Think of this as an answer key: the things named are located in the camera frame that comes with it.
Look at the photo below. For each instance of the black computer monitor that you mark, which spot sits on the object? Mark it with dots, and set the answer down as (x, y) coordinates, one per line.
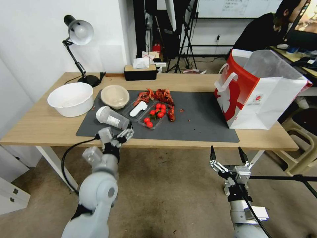
(305, 19)

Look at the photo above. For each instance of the black tissue box wooden lid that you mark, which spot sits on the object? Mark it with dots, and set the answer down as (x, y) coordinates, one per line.
(140, 73)

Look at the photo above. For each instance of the wooden side desk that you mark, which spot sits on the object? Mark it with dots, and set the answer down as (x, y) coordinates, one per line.
(292, 58)

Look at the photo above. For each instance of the whiteboard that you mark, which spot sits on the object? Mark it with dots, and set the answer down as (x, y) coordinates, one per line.
(235, 8)

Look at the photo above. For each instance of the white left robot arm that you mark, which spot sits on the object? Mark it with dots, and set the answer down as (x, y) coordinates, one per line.
(99, 191)

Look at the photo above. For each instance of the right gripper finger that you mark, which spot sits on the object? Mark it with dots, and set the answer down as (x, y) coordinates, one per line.
(244, 157)
(218, 166)

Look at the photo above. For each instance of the black metal rod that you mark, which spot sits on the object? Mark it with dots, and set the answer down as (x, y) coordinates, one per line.
(284, 177)

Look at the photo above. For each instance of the clear cup with white lid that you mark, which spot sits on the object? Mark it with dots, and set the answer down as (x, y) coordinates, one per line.
(111, 119)

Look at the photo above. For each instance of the beige plastic stool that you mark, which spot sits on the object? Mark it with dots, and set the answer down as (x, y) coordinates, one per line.
(297, 153)

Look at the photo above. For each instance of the clear disposable takeout box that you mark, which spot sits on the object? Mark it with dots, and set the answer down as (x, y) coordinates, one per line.
(127, 112)

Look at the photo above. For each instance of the cardboard box with red tape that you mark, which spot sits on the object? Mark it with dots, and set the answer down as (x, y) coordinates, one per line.
(151, 55)

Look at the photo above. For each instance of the beige round lidded bowl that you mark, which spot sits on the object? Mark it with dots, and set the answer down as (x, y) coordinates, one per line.
(114, 95)

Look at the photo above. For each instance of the large white plastic basin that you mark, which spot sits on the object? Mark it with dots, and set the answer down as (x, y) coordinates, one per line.
(69, 99)

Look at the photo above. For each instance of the black and silver desk lamp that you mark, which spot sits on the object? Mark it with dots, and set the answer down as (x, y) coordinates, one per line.
(80, 32)

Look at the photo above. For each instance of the wooden table with white legs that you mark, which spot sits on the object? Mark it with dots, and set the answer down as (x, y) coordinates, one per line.
(49, 129)

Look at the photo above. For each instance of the white plastic spoon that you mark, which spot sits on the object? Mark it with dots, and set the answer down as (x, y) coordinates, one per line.
(138, 108)

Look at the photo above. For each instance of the white folded reflector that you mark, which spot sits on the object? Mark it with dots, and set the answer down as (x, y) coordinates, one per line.
(171, 13)

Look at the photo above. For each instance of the white cabinet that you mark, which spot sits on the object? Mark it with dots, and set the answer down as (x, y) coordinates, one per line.
(10, 195)

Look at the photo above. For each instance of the dark grey table mat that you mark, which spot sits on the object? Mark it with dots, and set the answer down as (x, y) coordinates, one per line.
(198, 119)

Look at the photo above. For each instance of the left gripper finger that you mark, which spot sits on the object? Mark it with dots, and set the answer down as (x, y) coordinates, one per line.
(122, 142)
(125, 134)

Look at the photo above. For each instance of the person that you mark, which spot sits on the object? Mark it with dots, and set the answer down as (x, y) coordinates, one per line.
(257, 32)

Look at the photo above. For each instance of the black tripod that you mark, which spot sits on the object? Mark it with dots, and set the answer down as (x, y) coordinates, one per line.
(185, 29)

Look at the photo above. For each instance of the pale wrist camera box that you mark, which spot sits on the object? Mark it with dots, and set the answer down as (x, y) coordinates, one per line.
(105, 135)
(242, 173)

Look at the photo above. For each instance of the white tissue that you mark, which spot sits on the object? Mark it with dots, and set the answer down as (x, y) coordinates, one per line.
(141, 63)

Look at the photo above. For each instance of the red cooked crayfish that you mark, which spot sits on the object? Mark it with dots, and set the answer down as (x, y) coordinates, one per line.
(171, 114)
(159, 94)
(141, 98)
(169, 96)
(150, 93)

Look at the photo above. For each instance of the red and white delivery bag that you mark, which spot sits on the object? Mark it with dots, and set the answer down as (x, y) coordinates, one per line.
(260, 106)

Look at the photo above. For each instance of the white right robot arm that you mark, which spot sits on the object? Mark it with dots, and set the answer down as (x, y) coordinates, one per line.
(239, 213)

